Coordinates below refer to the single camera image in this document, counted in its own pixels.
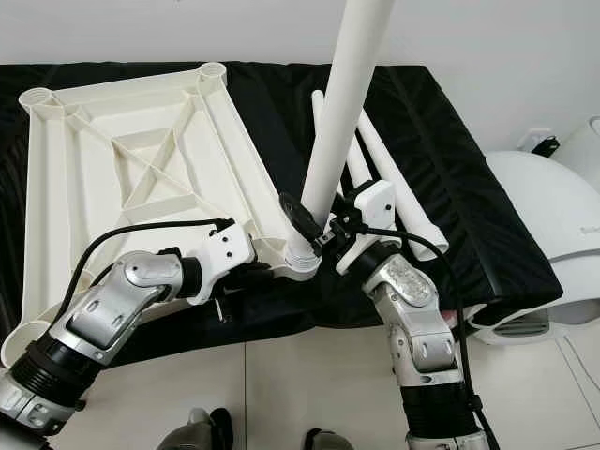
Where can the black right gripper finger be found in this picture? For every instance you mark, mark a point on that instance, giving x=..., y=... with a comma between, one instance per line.
x=300, y=217
x=352, y=199

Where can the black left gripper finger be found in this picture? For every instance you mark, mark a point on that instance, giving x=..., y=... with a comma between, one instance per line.
x=257, y=272

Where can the white plastic table top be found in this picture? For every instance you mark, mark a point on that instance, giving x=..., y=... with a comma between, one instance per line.
x=84, y=187

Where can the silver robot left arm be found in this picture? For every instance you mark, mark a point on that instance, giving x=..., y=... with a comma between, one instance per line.
x=112, y=314

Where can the silver robot right leg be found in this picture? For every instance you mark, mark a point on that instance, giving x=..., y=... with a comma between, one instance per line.
x=330, y=441

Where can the white rounded appliance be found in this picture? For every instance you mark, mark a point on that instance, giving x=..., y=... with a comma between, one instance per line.
x=544, y=216

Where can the white rounded bin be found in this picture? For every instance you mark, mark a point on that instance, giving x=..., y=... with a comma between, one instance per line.
x=583, y=145

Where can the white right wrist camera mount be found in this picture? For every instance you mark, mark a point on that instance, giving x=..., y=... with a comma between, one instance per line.
x=377, y=208

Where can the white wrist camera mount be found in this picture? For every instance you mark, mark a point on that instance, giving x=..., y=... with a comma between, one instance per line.
x=377, y=208
x=225, y=251

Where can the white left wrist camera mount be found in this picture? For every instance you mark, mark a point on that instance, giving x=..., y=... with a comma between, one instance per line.
x=225, y=251

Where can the white wall socket with plug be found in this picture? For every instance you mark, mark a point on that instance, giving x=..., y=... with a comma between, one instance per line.
x=539, y=141

